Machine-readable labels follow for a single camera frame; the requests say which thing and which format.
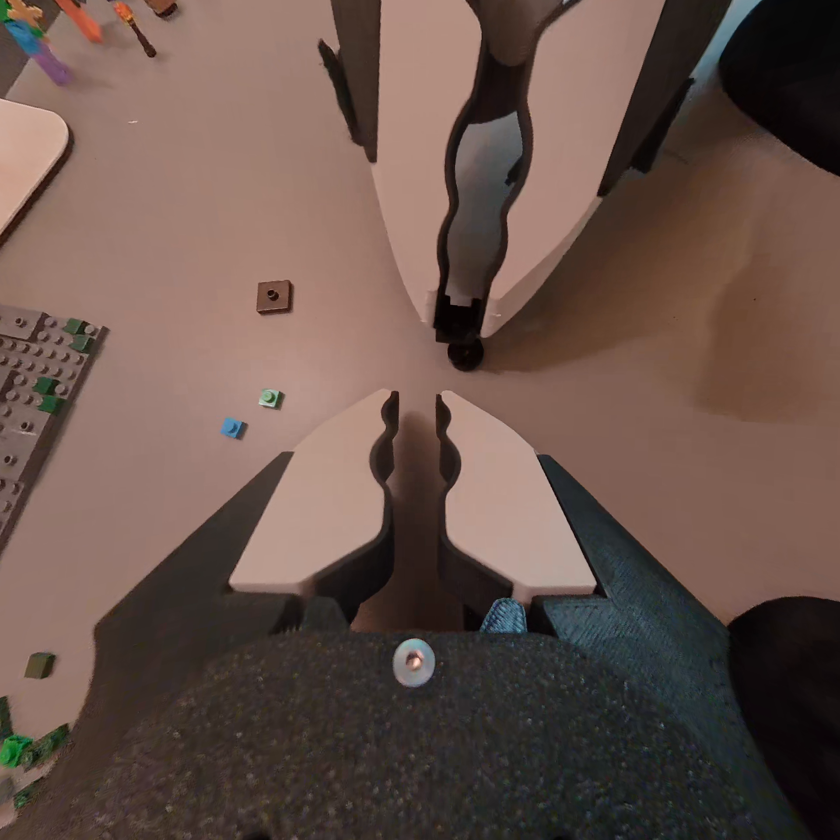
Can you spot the small bright green brick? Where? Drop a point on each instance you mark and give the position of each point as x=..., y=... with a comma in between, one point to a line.
x=270, y=397

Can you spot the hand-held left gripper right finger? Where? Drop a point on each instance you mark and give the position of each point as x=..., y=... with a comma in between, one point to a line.
x=518, y=525

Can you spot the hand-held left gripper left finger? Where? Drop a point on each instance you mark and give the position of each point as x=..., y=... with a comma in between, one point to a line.
x=321, y=518

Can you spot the small blue brick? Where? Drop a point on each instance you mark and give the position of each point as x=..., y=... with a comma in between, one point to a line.
x=233, y=428

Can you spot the orange toy minifigure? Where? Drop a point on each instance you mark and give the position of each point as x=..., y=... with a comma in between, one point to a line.
x=82, y=19

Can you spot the green headed toy minifigure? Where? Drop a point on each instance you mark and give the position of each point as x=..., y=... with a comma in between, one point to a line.
x=39, y=46

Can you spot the black clawed bracket piece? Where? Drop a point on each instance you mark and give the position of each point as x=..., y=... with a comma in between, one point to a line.
x=459, y=315

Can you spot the small black round piece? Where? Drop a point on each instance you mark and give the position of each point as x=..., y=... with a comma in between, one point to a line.
x=466, y=355

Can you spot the white book stand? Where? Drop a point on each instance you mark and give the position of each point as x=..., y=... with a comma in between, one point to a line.
x=26, y=157

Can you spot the black square plate with stud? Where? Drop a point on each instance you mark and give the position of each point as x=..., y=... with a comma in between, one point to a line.
x=274, y=296

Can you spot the brown toy block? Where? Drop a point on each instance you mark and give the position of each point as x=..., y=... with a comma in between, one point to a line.
x=163, y=5

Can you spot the pile of small bricks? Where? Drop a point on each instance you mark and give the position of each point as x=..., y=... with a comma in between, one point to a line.
x=26, y=748

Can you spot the grey toy brick building model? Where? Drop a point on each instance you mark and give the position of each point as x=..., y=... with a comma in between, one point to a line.
x=39, y=407

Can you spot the small dark green tile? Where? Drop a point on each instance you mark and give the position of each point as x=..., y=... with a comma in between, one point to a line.
x=40, y=665

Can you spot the toy torch piece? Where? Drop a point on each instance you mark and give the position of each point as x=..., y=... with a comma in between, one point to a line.
x=138, y=33

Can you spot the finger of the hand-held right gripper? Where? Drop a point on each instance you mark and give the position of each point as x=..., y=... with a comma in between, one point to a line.
x=413, y=131
x=577, y=131

